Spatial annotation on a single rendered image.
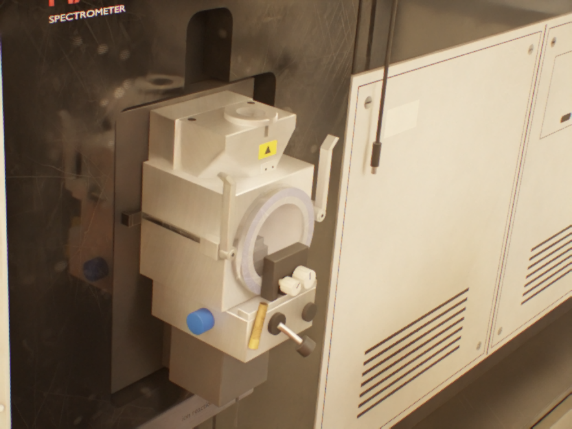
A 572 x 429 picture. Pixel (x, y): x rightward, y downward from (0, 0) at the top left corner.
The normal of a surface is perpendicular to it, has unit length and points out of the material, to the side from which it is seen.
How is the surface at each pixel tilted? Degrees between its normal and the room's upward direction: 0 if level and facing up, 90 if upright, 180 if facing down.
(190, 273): 90
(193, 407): 90
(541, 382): 0
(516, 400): 0
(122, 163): 90
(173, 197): 90
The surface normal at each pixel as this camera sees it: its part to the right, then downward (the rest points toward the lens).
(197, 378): -0.64, 0.26
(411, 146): 0.77, 0.30
